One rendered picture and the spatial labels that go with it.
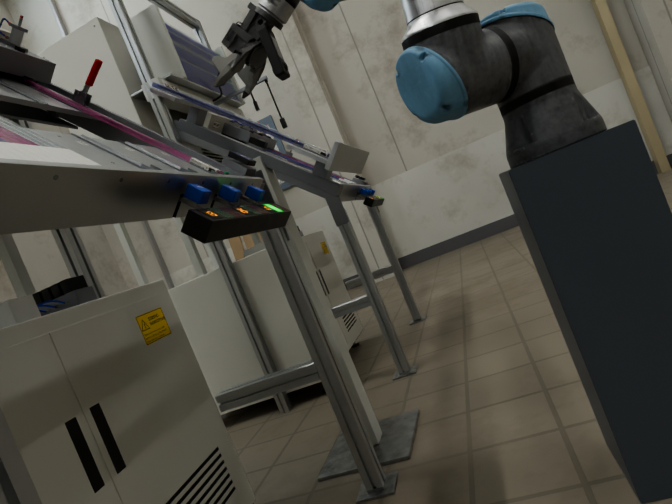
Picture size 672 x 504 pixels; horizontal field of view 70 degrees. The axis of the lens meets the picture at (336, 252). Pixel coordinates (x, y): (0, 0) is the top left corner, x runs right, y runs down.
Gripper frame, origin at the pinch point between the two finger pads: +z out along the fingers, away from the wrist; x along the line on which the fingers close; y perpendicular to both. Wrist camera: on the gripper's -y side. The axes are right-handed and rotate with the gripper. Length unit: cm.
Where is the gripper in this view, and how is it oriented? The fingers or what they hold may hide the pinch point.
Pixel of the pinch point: (231, 95)
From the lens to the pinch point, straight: 124.3
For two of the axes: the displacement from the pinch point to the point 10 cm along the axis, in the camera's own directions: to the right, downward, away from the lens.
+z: -5.8, 7.7, 2.6
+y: -7.7, -6.3, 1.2
